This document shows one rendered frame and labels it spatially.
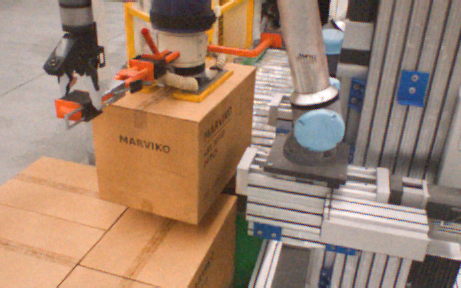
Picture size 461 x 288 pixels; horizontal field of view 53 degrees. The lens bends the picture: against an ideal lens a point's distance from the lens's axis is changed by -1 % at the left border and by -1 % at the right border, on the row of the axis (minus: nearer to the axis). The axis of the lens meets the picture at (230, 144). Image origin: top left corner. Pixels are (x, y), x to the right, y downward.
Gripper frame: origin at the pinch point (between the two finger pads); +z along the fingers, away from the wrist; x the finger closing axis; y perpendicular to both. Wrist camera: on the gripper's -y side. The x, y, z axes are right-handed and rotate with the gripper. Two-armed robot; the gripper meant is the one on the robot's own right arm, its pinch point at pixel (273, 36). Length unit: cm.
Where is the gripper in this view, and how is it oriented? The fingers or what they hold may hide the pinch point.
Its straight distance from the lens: 191.0
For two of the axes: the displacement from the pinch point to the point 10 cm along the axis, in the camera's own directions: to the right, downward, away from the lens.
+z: -0.3, 8.8, 4.7
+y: -3.5, 4.3, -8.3
